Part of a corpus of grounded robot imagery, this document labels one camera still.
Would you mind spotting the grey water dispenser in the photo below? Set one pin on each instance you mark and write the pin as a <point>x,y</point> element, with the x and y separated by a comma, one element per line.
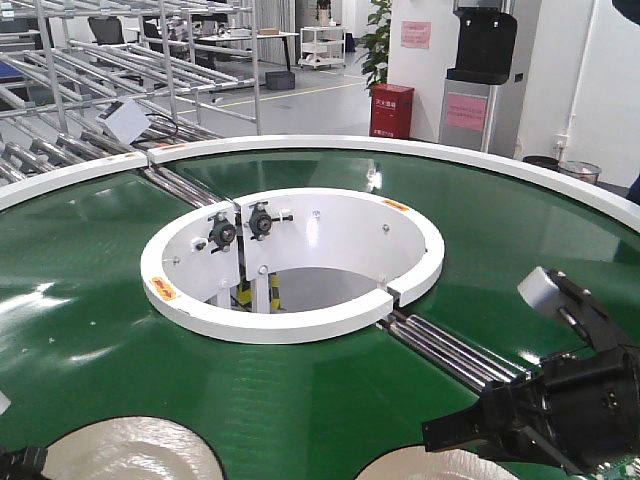
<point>486,43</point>

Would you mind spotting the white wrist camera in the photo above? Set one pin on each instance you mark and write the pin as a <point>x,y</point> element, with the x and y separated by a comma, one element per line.
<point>540,292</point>

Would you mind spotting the white outer conveyor rim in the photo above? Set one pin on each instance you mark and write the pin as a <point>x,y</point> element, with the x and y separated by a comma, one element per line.
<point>597,198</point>

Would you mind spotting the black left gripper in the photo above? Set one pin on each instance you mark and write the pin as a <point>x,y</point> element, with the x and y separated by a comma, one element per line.
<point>26,463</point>

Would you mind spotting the black bearing block left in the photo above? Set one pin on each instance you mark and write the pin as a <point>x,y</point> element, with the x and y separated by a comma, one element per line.
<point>223,232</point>

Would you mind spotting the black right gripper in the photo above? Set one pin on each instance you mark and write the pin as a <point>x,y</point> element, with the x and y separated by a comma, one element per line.
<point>571,413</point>

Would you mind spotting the steel conveyor rollers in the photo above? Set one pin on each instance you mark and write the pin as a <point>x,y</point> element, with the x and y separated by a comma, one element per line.
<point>472,366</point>

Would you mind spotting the green potted plant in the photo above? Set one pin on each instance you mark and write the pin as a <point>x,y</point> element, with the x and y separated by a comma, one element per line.
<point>376,43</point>

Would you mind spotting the beige plate black rim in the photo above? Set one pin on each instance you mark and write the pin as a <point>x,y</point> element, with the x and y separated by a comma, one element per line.
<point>132,447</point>
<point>413,462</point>

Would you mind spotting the black bearing block right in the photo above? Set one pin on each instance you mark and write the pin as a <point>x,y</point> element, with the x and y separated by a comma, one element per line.
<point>261,222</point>

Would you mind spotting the white control box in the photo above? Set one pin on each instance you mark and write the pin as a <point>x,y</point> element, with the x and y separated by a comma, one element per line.
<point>123,120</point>

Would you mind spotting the white wheeled cart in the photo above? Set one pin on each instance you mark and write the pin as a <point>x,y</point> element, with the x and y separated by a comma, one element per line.
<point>322,46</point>

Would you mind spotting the metal roller rack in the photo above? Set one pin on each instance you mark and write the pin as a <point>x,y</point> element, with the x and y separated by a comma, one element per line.
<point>91,76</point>

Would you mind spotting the black bearing block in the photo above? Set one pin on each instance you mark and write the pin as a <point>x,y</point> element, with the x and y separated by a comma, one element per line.
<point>261,222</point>
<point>223,232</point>

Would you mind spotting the red fire extinguisher box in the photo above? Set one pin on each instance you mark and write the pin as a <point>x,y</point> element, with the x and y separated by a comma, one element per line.
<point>391,111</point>

